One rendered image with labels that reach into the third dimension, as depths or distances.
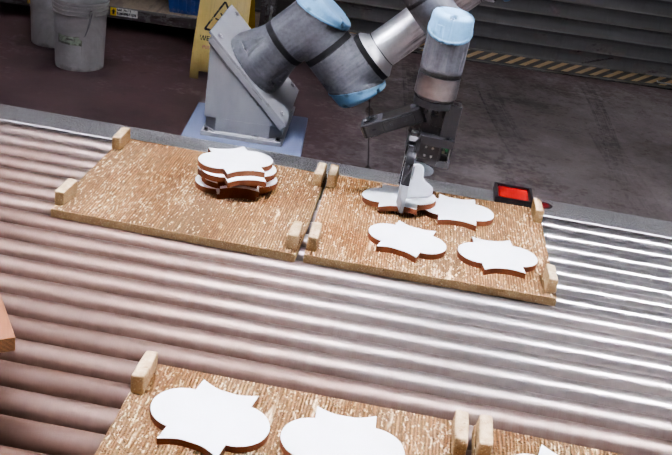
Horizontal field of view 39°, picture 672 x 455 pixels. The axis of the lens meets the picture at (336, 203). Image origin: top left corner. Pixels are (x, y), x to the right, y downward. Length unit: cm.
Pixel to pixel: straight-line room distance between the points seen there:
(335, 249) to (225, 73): 66
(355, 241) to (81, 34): 377
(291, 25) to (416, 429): 111
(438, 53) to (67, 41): 378
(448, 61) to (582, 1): 490
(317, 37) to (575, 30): 458
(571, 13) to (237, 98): 460
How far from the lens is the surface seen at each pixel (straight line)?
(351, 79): 207
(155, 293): 142
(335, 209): 169
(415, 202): 172
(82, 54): 525
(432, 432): 119
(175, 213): 161
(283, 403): 119
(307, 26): 205
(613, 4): 655
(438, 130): 168
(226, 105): 210
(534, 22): 647
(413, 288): 152
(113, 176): 174
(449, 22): 161
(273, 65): 208
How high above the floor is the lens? 165
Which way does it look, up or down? 24 degrees down
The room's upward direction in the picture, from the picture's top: 9 degrees clockwise
